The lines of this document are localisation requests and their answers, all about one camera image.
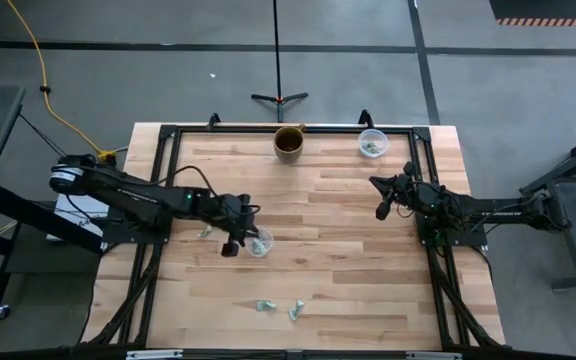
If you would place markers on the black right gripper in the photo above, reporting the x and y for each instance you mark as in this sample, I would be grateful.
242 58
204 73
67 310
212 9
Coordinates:
423 197

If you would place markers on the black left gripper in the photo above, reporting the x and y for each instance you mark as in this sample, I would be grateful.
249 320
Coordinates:
230 212

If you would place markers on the green sugar packet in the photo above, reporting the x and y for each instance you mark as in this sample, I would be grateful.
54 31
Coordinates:
205 231
371 147
258 246

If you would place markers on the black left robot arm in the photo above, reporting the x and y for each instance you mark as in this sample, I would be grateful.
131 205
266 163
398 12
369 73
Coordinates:
133 192

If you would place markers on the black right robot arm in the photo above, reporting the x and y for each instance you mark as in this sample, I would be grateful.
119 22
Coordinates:
498 214

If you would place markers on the large clear plastic container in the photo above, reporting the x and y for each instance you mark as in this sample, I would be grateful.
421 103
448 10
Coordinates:
269 240

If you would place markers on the small clear plastic container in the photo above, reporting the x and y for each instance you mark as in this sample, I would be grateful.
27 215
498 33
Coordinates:
363 137

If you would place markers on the green sugar packet RAW print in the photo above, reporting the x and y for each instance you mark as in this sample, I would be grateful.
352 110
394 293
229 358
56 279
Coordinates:
265 305

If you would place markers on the green sugar packet leaf print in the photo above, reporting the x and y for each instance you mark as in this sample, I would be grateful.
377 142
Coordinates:
295 311

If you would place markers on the brown mug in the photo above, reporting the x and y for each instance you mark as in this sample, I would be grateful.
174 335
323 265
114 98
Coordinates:
288 142

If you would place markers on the black tripod stand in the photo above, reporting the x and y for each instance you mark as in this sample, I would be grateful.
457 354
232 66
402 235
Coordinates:
279 99

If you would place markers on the white cardboard box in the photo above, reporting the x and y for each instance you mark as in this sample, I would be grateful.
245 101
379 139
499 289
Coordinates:
80 207

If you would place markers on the black metal stand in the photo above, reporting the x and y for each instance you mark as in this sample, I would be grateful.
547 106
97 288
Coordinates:
575 235

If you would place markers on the black floor mat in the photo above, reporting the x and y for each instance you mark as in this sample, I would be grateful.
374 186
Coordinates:
548 7

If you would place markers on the black aluminium table frame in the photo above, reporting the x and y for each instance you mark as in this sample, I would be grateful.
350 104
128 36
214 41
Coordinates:
228 130

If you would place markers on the silver metal bracket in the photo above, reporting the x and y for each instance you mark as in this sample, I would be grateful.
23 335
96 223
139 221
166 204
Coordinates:
433 355
153 354

